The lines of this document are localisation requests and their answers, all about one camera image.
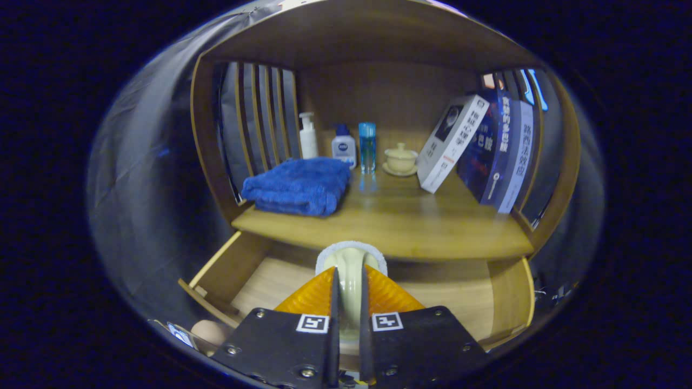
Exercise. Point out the pale blue book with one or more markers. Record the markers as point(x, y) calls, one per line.
point(518, 156)

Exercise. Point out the white book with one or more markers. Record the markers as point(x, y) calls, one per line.
point(451, 143)

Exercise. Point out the printed picture card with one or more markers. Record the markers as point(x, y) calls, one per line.
point(181, 335)

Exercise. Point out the wooden cabinet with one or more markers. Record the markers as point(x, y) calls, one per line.
point(351, 32)

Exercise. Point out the blue folded towel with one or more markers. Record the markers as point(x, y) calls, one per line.
point(300, 186)

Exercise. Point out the clear blue bottle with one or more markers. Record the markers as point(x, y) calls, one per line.
point(367, 146)

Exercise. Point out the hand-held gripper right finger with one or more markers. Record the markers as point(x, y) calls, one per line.
point(427, 346)

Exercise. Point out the white bottle with blue cap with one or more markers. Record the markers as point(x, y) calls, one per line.
point(344, 147)

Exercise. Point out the dark blue book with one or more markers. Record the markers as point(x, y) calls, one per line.
point(489, 148)

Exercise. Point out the wooden drawer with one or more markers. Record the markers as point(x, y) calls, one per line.
point(281, 281)

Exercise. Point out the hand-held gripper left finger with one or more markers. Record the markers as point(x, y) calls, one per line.
point(275, 346)

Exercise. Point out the beige lidded teacup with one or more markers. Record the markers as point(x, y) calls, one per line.
point(400, 159)

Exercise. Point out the wooden countertop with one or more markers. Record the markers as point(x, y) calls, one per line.
point(411, 221)

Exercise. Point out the white pump bottle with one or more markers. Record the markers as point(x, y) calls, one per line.
point(308, 139)

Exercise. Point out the beige object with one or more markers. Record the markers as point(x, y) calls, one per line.
point(208, 332)

